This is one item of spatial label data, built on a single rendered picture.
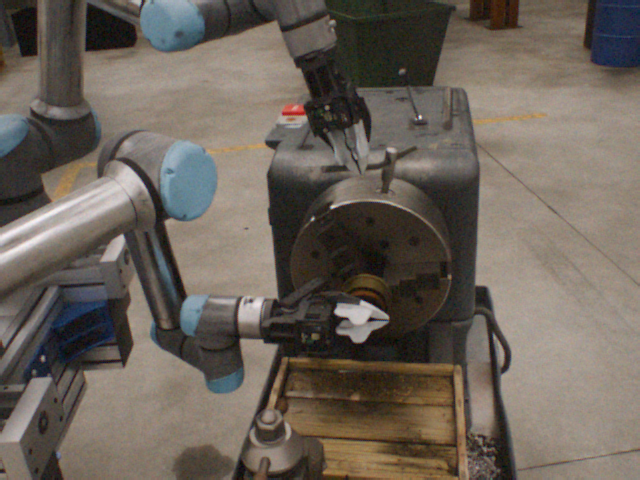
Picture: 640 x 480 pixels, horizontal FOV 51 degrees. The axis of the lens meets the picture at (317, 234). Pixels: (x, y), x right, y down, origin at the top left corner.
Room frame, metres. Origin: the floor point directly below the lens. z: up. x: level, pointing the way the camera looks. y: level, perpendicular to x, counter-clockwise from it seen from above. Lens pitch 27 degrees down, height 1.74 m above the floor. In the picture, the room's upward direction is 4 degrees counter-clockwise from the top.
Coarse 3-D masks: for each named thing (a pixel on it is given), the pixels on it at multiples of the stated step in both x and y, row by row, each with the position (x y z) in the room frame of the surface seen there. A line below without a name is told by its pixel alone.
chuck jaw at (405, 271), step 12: (396, 264) 1.11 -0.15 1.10; (408, 264) 1.10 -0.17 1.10; (420, 264) 1.09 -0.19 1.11; (432, 264) 1.09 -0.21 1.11; (444, 264) 1.09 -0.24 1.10; (384, 276) 1.07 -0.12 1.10; (396, 276) 1.06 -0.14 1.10; (408, 276) 1.06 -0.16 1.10; (420, 276) 1.06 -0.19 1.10; (432, 276) 1.06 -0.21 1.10; (444, 276) 1.09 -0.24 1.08; (396, 288) 1.03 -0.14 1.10; (408, 288) 1.05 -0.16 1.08; (420, 288) 1.06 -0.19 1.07; (432, 288) 1.06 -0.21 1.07; (396, 300) 1.03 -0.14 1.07
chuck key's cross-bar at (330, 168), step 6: (402, 150) 1.20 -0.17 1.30; (408, 150) 1.20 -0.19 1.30; (414, 150) 1.22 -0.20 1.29; (402, 156) 1.18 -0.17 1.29; (378, 162) 1.12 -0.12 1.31; (384, 162) 1.13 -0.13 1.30; (390, 162) 1.14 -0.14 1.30; (324, 168) 0.96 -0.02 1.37; (330, 168) 0.97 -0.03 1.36; (336, 168) 0.99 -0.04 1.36; (342, 168) 1.00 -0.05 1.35; (366, 168) 1.07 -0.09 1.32; (372, 168) 1.09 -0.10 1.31; (378, 168) 1.11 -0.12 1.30
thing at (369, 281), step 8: (352, 280) 1.04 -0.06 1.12; (360, 280) 1.03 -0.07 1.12; (368, 280) 1.02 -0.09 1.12; (376, 280) 1.03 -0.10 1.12; (344, 288) 1.04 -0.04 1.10; (352, 288) 1.01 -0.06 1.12; (360, 288) 1.01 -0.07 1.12; (368, 288) 1.00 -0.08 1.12; (376, 288) 1.00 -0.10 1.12; (384, 288) 1.02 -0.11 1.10; (360, 296) 0.98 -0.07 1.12; (368, 296) 0.98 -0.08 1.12; (376, 296) 0.99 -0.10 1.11; (384, 296) 1.00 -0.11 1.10; (376, 304) 0.97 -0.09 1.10; (384, 304) 0.99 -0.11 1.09; (384, 312) 0.98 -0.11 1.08
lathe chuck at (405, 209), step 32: (352, 192) 1.17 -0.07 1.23; (352, 224) 1.12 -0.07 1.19; (384, 224) 1.11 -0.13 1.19; (416, 224) 1.10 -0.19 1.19; (320, 256) 1.14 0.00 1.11; (384, 256) 1.11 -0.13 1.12; (416, 256) 1.10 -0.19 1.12; (448, 256) 1.09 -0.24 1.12; (448, 288) 1.09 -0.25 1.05; (416, 320) 1.10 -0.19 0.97
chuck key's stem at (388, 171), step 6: (390, 150) 1.15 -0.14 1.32; (396, 150) 1.15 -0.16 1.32; (390, 156) 1.14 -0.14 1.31; (396, 156) 1.15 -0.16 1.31; (384, 168) 1.15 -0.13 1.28; (390, 168) 1.15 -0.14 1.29; (384, 174) 1.15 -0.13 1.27; (390, 174) 1.15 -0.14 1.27; (384, 180) 1.15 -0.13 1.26; (390, 180) 1.15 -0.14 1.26; (384, 186) 1.15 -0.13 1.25; (384, 192) 1.15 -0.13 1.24
